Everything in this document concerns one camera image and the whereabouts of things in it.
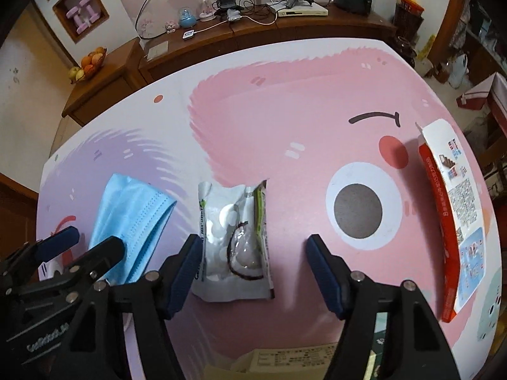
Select white set-top box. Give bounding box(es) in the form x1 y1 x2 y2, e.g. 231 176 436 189
270 2 328 17

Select pink dumbbells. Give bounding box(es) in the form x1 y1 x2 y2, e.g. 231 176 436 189
65 0 100 35

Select wooden tv cabinet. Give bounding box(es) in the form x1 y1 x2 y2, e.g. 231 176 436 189
62 5 396 126

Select dark ceramic jar stack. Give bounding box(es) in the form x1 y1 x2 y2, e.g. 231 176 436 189
395 36 417 69

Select silver foil wrapper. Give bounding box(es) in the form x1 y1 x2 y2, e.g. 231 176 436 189
192 180 275 303

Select blue teapot ornament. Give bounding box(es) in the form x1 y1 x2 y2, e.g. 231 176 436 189
179 7 197 29

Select red white flat box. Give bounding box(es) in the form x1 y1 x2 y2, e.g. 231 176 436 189
419 119 486 323

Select fruit bowl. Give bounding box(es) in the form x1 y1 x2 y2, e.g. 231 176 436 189
68 46 106 84

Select yellow green chocolate box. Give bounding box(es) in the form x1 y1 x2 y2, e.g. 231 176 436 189
204 343 337 379

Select side table with cloth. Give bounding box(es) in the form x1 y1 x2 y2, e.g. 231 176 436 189
456 72 507 133

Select blue face mask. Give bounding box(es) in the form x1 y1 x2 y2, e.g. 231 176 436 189
88 173 176 286

